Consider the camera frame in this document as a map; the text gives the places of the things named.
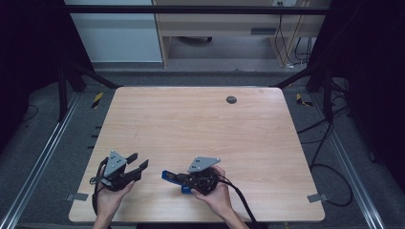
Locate black horizontal frame bar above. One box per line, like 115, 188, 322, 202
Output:
63, 4, 332, 15

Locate person's right hand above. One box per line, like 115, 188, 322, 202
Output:
190, 164, 234, 219

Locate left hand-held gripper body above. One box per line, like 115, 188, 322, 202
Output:
95, 150, 137, 193

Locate aluminium floor rail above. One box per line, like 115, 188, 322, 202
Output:
0, 91, 82, 229
309, 94, 387, 229

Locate black floor cable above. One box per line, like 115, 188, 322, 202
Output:
296, 104, 354, 208

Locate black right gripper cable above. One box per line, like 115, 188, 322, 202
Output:
217, 174, 260, 229

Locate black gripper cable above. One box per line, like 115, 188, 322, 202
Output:
91, 156, 110, 218
217, 174, 260, 229

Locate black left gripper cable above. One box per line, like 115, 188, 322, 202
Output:
91, 156, 110, 218

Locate person's left hand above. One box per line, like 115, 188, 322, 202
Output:
96, 179, 137, 221

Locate light wooden desk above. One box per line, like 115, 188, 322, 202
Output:
152, 0, 332, 68

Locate white cabinet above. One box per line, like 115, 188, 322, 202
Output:
63, 0, 163, 64

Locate grey table corner bracket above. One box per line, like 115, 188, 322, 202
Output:
65, 192, 90, 202
307, 193, 330, 204

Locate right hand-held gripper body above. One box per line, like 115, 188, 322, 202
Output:
176, 156, 222, 197

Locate hanging cables under desk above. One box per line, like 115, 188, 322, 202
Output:
273, 13, 315, 69

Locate black metal frame stand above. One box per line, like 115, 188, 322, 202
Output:
56, 61, 122, 122
272, 62, 336, 124

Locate blue stapler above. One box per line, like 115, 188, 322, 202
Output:
160, 169, 194, 196

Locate black curtain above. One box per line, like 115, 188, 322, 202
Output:
0, 0, 94, 151
309, 0, 405, 192

